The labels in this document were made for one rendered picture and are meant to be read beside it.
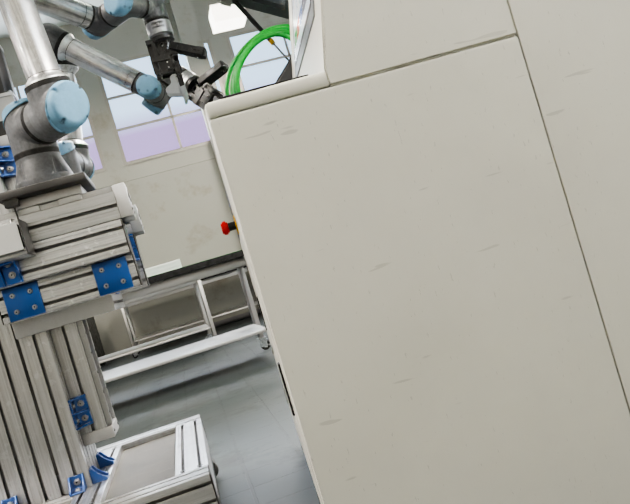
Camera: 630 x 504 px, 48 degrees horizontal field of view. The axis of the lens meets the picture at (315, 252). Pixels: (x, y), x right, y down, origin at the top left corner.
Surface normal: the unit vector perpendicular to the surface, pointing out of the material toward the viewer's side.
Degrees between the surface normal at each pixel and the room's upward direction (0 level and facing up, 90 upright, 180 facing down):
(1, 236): 90
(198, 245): 90
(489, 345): 90
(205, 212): 90
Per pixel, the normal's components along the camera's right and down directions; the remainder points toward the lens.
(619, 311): 0.10, -0.03
